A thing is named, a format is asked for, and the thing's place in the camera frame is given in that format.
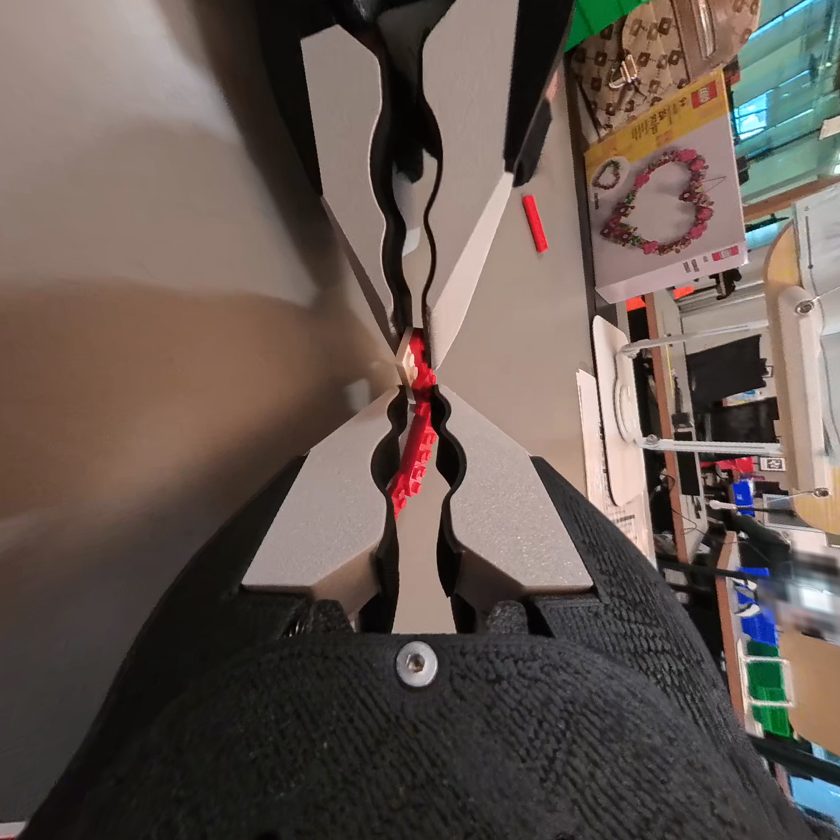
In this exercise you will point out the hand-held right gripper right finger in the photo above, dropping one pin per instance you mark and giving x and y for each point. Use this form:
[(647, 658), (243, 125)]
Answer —
[(518, 518)]

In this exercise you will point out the blue storage bins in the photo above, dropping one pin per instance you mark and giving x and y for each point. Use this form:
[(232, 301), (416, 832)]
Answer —
[(754, 610)]

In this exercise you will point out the brown patterned handbag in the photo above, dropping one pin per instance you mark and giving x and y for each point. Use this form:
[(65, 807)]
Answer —
[(643, 59)]

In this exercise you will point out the green Lego baseplate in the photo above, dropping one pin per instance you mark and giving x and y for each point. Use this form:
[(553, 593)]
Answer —
[(590, 19)]

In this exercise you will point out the white lego set box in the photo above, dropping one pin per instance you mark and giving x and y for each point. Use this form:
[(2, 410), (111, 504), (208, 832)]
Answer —
[(656, 190)]

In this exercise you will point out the green storage bins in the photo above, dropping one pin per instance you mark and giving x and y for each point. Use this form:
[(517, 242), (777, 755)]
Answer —
[(768, 695)]

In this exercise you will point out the white lego piece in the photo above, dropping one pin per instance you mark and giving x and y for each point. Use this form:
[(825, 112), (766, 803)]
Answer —
[(407, 361)]

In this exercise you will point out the printed paper sheet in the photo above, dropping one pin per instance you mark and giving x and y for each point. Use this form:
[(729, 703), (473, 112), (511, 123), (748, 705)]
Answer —
[(600, 459)]

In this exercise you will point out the long red lego brick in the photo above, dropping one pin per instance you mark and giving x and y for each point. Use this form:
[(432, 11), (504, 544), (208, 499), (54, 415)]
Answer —
[(535, 223)]

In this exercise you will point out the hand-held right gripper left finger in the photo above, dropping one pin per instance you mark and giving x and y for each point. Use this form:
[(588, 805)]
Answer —
[(321, 518)]

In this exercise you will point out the red lego arc assembly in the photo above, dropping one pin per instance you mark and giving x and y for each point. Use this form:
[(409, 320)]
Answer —
[(413, 459)]

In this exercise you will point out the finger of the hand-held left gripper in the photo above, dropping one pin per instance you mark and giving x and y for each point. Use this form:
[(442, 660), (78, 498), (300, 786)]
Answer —
[(469, 131), (344, 144)]

